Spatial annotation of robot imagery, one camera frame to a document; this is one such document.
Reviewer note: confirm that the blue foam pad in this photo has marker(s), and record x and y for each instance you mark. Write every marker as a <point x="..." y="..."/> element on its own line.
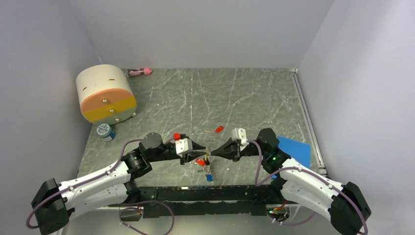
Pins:
<point x="298" y="150"/>

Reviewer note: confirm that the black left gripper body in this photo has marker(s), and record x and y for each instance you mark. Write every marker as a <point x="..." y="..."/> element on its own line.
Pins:
<point x="166" y="153"/>

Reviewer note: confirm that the red key tag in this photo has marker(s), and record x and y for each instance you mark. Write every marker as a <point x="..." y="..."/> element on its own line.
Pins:
<point x="219" y="129"/>
<point x="200" y="162"/>

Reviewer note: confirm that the small blue white jar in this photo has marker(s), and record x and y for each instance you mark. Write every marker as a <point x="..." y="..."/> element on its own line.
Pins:
<point x="105" y="132"/>

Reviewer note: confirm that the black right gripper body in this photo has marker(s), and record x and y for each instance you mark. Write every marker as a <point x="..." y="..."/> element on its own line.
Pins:
<point x="250" y="150"/>

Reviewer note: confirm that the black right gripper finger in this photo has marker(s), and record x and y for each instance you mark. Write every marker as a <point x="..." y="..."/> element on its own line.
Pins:
<point x="229" y="155"/>
<point x="226" y="148"/>

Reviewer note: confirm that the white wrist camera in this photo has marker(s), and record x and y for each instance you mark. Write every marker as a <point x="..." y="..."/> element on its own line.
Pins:
<point x="183" y="146"/>
<point x="239" y="135"/>

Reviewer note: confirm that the white round drawer cabinet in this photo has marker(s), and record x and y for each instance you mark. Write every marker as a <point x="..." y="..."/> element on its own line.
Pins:
<point x="105" y="95"/>

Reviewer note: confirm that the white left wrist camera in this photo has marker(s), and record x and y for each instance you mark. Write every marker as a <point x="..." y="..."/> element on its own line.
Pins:
<point x="183" y="146"/>

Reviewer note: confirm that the pink capped small bottle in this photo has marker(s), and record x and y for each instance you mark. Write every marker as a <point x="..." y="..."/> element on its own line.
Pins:
<point x="139" y="72"/>

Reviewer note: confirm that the silver key with red tag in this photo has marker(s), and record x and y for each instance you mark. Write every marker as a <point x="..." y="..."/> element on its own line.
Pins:
<point x="210" y="132"/>

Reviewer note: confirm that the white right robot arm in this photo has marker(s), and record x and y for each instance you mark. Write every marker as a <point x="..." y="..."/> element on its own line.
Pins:
<point x="342" y="204"/>

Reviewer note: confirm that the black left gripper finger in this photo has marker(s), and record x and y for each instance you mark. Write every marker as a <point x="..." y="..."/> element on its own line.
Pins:
<point x="194" y="155"/>
<point x="193" y="146"/>

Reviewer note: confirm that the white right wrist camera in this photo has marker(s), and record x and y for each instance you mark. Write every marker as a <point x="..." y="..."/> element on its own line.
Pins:
<point x="239" y="135"/>

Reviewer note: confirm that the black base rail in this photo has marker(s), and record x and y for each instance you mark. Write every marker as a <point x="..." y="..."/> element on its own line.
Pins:
<point x="204" y="200"/>

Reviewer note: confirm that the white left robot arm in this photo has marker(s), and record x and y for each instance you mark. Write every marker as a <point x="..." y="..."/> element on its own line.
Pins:
<point x="55" y="203"/>

